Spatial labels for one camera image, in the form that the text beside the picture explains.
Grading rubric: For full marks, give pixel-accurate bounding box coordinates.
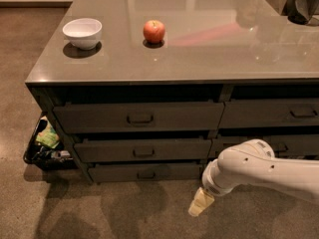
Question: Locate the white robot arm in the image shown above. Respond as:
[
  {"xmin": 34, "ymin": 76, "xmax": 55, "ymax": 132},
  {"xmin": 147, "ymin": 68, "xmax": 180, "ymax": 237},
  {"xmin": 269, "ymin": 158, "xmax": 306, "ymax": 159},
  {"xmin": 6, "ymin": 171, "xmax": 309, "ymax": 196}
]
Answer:
[{"xmin": 188, "ymin": 139, "xmax": 319, "ymax": 217}]

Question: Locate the dark grey drawer cabinet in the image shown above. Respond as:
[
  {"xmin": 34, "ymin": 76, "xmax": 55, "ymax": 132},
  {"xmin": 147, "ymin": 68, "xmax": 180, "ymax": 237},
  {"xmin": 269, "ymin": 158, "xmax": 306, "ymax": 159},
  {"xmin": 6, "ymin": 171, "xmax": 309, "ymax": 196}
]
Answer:
[{"xmin": 26, "ymin": 0, "xmax": 319, "ymax": 182}]

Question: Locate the black bin with snacks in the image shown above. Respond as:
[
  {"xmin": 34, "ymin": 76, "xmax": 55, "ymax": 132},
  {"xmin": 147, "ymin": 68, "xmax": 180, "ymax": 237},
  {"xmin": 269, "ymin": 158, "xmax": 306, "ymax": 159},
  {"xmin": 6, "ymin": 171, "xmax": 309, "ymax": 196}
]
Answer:
[{"xmin": 23, "ymin": 113, "xmax": 77, "ymax": 171}]

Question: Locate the green snack bag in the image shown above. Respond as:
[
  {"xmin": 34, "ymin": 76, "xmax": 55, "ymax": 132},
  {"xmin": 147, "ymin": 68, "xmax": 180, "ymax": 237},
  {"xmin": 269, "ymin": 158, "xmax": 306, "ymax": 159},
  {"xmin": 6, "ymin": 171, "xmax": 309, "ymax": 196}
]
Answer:
[{"xmin": 36, "ymin": 125, "xmax": 60, "ymax": 148}]

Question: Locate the red apple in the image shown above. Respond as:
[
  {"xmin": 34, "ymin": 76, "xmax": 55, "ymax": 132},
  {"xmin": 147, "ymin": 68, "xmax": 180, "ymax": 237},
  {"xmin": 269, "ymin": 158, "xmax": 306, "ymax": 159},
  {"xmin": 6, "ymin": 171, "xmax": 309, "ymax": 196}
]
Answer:
[{"xmin": 143, "ymin": 20, "xmax": 165, "ymax": 44}]

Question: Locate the white ceramic bowl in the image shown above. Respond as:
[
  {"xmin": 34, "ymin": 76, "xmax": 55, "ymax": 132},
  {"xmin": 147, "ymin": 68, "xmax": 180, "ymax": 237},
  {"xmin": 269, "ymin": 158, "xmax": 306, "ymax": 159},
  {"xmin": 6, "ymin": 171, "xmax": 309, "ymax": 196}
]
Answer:
[{"xmin": 63, "ymin": 18, "xmax": 103, "ymax": 50}]

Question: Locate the black kettle on counter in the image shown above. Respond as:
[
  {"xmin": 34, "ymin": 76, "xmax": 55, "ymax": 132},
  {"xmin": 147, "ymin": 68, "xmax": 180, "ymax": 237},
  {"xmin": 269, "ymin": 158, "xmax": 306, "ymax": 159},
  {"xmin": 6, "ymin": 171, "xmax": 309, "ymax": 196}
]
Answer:
[{"xmin": 259, "ymin": 0, "xmax": 319, "ymax": 26}]

